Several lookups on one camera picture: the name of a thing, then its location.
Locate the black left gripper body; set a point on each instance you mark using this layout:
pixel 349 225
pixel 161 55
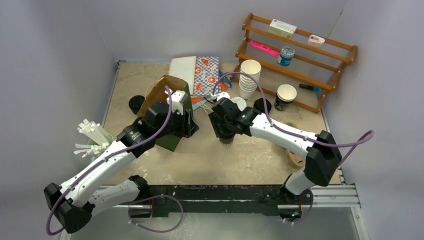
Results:
pixel 175 125

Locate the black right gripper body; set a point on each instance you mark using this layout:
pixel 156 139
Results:
pixel 225 125

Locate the dark takeout coffee cup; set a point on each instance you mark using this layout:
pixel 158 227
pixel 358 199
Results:
pixel 227 139

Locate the green paper bag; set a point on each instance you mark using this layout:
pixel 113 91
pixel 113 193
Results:
pixel 158 94

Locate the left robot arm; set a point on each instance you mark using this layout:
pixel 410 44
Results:
pixel 73 203

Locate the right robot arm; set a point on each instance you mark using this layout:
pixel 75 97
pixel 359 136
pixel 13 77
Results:
pixel 318 150

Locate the dark printed coffee cup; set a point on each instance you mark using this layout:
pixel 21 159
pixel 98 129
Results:
pixel 284 96

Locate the white lid stack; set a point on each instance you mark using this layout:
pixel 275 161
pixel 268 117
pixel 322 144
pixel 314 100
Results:
pixel 240 102

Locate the orange paper bag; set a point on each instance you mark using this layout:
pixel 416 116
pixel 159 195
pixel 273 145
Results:
pixel 196 99

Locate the stack of white paper cups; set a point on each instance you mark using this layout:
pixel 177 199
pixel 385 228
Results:
pixel 250 73

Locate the blue checkered bakery bag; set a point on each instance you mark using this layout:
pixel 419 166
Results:
pixel 206 74

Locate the pink highlighter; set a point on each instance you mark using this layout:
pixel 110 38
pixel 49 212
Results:
pixel 264 48

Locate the blue lidded jar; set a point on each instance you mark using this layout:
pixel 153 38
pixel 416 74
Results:
pixel 285 56

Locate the dark blue marker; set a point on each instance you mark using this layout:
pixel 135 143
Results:
pixel 309 87

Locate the wrapped white straws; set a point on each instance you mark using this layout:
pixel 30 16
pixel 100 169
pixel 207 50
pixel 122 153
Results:
pixel 98 139

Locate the wooden shelf rack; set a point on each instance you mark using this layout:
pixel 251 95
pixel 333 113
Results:
pixel 327 87

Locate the green straw holder cup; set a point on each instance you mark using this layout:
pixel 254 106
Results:
pixel 96 149

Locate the white green box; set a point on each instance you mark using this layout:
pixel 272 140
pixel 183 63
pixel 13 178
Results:
pixel 282 29

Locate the pink white small case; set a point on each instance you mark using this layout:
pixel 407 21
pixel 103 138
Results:
pixel 315 41

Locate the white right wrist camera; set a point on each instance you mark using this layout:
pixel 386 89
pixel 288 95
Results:
pixel 222 95

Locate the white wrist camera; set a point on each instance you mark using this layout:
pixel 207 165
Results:
pixel 177 100
pixel 222 95

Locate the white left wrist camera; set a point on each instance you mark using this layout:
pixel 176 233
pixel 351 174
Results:
pixel 177 100

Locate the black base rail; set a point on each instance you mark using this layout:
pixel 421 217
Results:
pixel 267 199

